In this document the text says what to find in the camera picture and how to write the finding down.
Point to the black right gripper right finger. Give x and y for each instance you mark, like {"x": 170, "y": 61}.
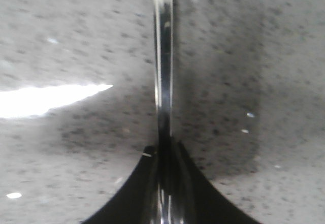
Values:
{"x": 210, "y": 206}

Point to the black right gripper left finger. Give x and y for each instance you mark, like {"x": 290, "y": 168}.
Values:
{"x": 131, "y": 204}

